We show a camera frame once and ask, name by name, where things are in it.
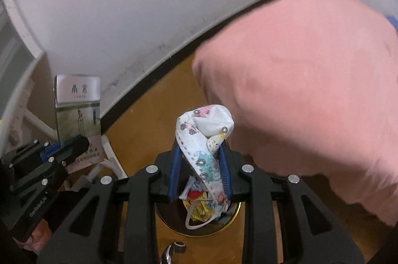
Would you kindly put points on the patterned child face mask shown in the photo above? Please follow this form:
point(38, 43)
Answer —
point(199, 139)

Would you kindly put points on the white green paper bag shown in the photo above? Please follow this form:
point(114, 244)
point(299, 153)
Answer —
point(77, 108)

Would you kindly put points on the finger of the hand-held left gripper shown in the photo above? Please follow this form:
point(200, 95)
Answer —
point(74, 148)
point(49, 150)

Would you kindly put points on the black round knob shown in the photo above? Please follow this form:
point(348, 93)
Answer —
point(180, 247)

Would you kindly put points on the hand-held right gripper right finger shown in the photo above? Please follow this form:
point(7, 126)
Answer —
point(224, 180)

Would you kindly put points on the pink cloth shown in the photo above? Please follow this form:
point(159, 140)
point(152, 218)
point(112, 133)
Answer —
point(311, 80)

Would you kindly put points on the person's left hand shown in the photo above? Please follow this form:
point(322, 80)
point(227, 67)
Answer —
point(39, 237)

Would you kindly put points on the black bin gold rim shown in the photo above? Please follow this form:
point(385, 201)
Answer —
point(174, 222)

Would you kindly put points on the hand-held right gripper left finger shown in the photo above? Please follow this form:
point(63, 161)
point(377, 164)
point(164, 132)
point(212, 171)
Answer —
point(173, 176)

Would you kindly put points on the monkey print snack packet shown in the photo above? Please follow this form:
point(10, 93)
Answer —
point(199, 212)

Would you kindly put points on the grey desk shelf unit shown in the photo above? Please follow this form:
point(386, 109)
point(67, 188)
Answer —
point(15, 64)

